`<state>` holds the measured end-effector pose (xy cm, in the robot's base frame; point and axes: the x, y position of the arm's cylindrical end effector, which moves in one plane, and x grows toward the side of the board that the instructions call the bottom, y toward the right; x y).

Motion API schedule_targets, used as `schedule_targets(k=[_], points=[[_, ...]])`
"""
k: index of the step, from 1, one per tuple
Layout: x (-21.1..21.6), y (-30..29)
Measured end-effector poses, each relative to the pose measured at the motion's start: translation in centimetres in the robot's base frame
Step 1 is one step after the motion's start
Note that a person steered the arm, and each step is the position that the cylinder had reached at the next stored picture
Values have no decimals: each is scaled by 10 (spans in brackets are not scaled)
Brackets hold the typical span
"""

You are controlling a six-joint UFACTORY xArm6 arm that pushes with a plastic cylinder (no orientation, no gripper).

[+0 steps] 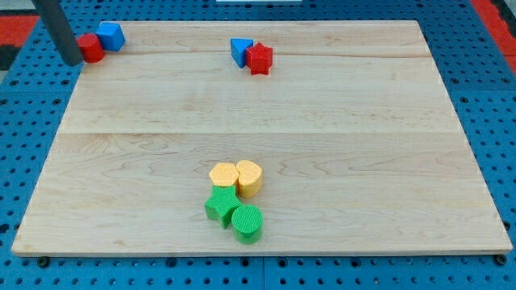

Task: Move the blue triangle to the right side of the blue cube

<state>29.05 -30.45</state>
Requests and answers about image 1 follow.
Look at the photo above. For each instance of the blue triangle block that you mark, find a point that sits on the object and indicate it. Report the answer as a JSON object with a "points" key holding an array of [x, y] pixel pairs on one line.
{"points": [[238, 50]]}

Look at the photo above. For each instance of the blue cube block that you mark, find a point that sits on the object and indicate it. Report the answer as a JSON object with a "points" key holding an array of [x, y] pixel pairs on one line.
{"points": [[111, 36]]}

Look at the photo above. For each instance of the yellow heart block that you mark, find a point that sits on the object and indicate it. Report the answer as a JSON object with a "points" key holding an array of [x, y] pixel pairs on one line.
{"points": [[250, 178]]}

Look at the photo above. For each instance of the yellow hexagon block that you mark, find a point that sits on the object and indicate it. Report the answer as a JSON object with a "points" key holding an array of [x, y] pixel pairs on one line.
{"points": [[224, 175]]}

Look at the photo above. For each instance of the green star block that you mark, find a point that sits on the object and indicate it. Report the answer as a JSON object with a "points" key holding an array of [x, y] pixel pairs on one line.
{"points": [[221, 204]]}

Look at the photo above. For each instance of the green cylinder block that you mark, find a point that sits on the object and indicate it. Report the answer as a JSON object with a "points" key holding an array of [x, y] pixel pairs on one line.
{"points": [[247, 222]]}

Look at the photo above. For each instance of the red star block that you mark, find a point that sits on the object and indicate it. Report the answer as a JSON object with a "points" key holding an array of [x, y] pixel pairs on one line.
{"points": [[259, 59]]}

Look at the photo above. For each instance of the wooden board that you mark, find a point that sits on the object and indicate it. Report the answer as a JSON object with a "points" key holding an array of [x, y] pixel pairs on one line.
{"points": [[361, 148]]}

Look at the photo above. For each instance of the red cylinder block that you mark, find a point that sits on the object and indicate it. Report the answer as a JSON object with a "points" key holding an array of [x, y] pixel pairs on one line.
{"points": [[91, 48]]}

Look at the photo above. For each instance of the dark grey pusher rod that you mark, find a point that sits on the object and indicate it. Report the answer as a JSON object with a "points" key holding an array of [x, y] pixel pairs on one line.
{"points": [[60, 31]]}

